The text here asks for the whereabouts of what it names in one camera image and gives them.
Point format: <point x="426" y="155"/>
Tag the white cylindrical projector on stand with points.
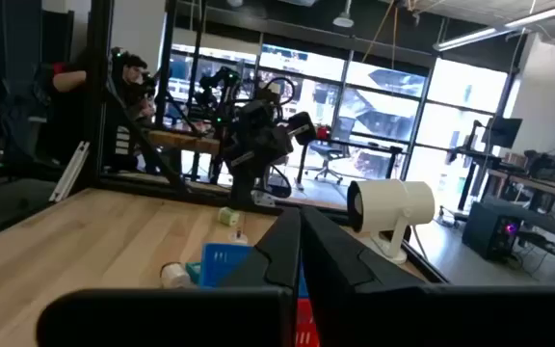
<point x="393" y="202"/>

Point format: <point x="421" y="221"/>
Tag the white wall charger cube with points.
<point x="174" y="277"/>

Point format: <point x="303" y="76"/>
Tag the white aluminium bar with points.
<point x="70" y="171"/>

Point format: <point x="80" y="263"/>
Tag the grey office chair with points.
<point x="328" y="150"/>

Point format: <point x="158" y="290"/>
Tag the white pendant lamp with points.
<point x="343" y="20"/>

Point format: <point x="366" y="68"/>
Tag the large window wall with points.
<point x="465" y="82"/>

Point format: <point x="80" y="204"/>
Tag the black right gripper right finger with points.
<point x="378" y="313"/>

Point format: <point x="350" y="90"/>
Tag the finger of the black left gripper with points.
<point x="301" y="129"/>
<point x="239" y="158"/>

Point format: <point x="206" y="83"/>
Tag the wooden background table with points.
<point x="181" y="142"/>

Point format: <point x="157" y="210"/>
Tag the black background robot arm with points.
<point x="219" y="79"/>

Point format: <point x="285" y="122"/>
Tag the red plastic basket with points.
<point x="305" y="323"/>

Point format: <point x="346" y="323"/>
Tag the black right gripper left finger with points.
<point x="258" y="313"/>

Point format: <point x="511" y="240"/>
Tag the wooden desk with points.
<point x="537" y="184"/>

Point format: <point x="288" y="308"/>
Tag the black aluminium rig frame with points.
<point x="100" y="96"/>

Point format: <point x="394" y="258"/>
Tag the long ceiling tube light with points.
<point x="499" y="26"/>

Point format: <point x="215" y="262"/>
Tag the green charger cube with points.
<point x="228" y="217"/>

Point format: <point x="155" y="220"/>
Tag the white base bracket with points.
<point x="264" y="198"/>

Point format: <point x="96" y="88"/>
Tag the teal flat box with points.
<point x="193" y="272"/>

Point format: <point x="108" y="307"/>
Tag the black monitor on arm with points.
<point x="504" y="131"/>

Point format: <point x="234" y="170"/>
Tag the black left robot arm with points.
<point x="241" y="190"/>

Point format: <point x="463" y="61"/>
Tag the black computer tower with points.
<point x="484" y="231"/>

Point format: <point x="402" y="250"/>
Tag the black standing desk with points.
<point x="465" y="183"/>

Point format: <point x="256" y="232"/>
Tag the small red object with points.
<point x="323" y="131"/>

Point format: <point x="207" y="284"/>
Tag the blue white carton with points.
<point x="238" y="237"/>

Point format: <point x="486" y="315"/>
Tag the blue plastic basket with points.
<point x="219" y="265"/>

